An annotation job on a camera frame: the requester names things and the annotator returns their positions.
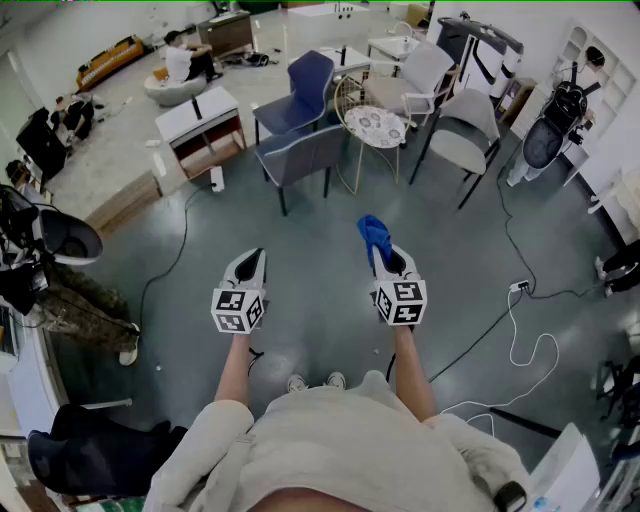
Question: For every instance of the black metal bar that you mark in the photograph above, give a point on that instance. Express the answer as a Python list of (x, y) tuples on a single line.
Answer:
[(525, 422)]

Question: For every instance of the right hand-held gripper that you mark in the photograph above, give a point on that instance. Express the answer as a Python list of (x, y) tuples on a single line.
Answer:
[(402, 302)]

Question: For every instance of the person's right white shoe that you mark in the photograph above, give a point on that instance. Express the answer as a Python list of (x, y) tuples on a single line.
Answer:
[(336, 380)]

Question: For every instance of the white cabinet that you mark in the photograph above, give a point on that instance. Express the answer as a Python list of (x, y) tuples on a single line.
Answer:
[(30, 380)]

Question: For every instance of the white power strip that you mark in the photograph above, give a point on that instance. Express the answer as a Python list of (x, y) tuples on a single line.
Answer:
[(519, 286), (217, 180)]

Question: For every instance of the brown wooden desk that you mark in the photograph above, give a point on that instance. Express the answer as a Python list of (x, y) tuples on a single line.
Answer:
[(225, 35)]

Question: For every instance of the orange sofa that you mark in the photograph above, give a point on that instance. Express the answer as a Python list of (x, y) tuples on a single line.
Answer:
[(107, 60)]

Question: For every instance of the person's right forearm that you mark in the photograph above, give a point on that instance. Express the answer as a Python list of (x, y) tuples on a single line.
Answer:
[(412, 370)]

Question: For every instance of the wooden platform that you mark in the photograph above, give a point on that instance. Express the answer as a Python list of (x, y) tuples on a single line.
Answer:
[(125, 205)]

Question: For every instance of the white rimmed shell backpack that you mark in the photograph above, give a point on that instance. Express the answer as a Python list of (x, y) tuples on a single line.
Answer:
[(75, 245)]

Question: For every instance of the grey chair black legs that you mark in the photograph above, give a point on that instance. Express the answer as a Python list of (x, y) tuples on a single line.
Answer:
[(460, 145)]

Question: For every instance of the black shell backpack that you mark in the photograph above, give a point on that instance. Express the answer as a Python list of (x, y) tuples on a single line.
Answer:
[(545, 140)]

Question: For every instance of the black folding stand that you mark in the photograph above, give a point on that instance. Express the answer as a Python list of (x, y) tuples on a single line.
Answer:
[(617, 385)]

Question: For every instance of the white box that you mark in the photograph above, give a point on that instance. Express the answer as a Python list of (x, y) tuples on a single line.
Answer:
[(565, 470)]

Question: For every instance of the white low table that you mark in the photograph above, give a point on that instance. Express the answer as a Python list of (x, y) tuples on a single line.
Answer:
[(357, 57)]

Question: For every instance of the round patterned side table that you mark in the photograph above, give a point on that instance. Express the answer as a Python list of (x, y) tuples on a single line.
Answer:
[(375, 127)]

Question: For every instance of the person's white shoe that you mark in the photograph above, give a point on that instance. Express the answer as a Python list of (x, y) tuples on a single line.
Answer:
[(336, 380), (297, 384)]

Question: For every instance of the black cylinder bottle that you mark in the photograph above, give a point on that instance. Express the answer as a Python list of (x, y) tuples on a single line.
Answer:
[(197, 109), (343, 55)]

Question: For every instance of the black rounded device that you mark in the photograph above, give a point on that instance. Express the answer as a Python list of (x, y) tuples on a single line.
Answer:
[(510, 497)]

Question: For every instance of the black cabinet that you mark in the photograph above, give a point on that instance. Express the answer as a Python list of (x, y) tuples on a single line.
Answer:
[(40, 145)]

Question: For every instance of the white table with faucet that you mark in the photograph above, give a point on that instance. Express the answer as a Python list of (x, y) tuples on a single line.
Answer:
[(395, 47)]

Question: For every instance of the person's left forearm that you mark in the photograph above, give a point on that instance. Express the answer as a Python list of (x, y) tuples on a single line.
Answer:
[(232, 365)]

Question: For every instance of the blue cushion with white stitching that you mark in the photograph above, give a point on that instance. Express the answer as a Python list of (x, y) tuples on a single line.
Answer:
[(300, 155)]

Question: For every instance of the black and white appliance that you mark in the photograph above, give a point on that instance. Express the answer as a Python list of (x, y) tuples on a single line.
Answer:
[(480, 60)]

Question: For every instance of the blue cloth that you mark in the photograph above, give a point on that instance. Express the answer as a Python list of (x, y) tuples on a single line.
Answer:
[(372, 232)]

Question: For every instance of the black metal chair legs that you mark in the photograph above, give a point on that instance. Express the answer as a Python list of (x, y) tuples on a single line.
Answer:
[(283, 200)]

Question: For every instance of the white wooden drawer table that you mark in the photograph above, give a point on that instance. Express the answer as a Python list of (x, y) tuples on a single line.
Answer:
[(220, 102)]

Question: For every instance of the white beanbag seat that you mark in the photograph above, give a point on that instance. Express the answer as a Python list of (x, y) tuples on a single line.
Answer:
[(172, 92)]

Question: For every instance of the white cubby shelf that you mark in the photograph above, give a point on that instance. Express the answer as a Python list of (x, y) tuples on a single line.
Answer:
[(620, 75)]

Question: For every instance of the blue curved chair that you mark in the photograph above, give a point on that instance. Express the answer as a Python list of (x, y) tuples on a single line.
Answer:
[(305, 80)]

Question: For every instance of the brown cardboard box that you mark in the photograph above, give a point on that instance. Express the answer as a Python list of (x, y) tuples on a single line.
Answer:
[(520, 97)]

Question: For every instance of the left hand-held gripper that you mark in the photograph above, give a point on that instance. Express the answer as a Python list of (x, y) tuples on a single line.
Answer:
[(235, 307)]

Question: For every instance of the white frame grey chair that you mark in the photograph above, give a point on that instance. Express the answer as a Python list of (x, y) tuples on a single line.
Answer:
[(425, 65)]

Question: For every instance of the person's left white shoe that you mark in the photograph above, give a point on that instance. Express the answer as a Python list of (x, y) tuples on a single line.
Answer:
[(297, 384)]

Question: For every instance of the person's beige shirt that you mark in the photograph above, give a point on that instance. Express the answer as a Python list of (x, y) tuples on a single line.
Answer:
[(340, 440)]

